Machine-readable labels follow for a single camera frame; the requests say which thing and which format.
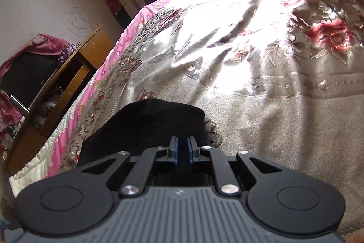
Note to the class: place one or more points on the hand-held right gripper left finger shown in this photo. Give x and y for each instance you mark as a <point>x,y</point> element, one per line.
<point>176,152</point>

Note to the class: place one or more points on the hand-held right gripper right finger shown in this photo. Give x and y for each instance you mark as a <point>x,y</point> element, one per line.
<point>190,152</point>

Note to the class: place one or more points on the black pants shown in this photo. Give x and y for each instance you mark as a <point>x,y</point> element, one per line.
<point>148,123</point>

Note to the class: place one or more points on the beige floral bedspread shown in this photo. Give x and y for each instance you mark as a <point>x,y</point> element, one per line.
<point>256,117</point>

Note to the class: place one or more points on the pink floral bed sheet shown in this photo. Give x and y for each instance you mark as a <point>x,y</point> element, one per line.
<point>85,100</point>

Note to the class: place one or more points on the wooden desk cabinet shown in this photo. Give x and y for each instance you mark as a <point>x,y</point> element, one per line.
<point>93,46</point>

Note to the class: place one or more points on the grey bundle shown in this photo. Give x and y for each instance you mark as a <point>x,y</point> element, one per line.
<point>47,109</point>

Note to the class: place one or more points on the black television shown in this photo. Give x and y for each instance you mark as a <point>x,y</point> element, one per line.
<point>28,75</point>

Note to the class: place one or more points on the television with red cover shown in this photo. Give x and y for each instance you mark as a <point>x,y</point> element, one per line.
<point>45,43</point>

